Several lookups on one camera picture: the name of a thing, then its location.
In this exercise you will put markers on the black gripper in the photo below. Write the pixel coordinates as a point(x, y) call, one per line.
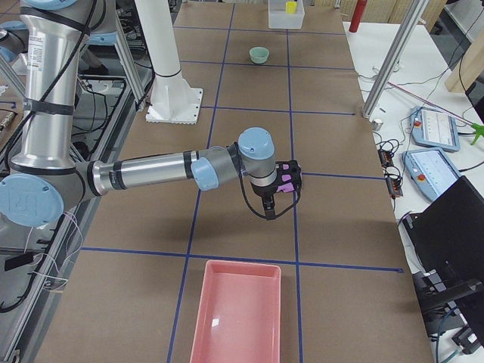
point(263, 194)

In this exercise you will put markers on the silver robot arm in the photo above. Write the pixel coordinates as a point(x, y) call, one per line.
point(43, 181)

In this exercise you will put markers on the lower blue teach pendant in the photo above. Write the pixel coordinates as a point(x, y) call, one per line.
point(431, 170)

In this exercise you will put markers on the upper blue teach pendant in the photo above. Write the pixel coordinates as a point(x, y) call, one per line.
point(433, 128)

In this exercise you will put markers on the aluminium frame post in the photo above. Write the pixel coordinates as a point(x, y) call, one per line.
point(410, 20)

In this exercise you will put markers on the pink plastic tray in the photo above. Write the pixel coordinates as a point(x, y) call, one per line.
point(239, 315)

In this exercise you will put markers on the blue teach pendant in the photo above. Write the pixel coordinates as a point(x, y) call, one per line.
point(431, 170)
point(433, 128)

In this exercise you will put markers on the purple microfiber cloth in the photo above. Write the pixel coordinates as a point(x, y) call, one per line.
point(285, 180)

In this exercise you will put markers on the white pedestal column base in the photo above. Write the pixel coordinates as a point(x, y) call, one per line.
point(172, 100)

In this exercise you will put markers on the yellow plastic cup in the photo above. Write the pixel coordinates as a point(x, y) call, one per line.
point(290, 7)

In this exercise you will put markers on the clear plastic storage box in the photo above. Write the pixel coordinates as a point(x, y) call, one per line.
point(278, 19)

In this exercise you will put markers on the green handled grabber stick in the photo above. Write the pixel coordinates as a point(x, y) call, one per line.
point(477, 127)

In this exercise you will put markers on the black laptop computer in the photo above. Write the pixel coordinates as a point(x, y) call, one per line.
point(448, 235)

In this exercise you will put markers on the green plastic bowl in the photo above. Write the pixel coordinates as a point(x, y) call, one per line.
point(259, 55)

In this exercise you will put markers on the red cylinder bottle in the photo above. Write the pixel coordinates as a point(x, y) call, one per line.
point(357, 15)

